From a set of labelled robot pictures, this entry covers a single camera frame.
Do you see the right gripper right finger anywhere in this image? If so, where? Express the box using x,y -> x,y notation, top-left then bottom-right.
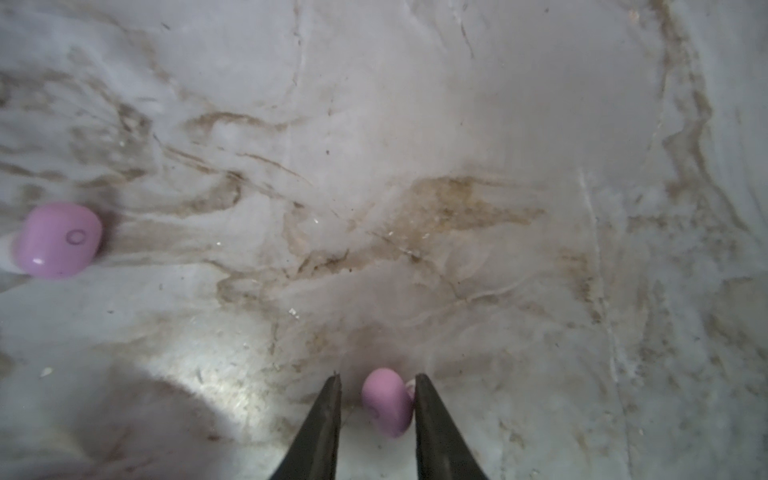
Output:
414,374 -> 488,480

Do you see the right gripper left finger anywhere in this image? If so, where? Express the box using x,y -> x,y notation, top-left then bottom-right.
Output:
270,374 -> 342,480

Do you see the pink earbud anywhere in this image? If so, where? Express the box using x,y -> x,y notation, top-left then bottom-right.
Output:
361,368 -> 414,438
1,202 -> 103,280

